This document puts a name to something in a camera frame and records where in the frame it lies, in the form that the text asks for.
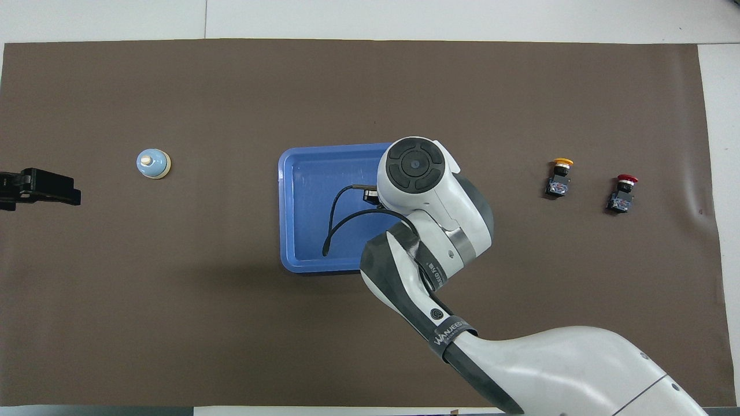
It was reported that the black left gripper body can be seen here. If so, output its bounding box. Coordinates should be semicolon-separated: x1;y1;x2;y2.
0;169;36;200

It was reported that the light blue service bell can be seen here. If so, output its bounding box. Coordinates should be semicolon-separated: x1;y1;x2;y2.
136;148;172;180

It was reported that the yellow push button switch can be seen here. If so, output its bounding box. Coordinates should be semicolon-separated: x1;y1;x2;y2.
545;157;574;198

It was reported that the red push button switch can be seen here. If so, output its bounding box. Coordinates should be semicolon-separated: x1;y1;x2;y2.
606;174;639;214

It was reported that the blue plastic tray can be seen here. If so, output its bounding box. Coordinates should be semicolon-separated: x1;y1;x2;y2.
278;142;406;273

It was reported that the brown table mat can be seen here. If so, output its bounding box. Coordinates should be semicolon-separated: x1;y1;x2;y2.
0;38;732;407

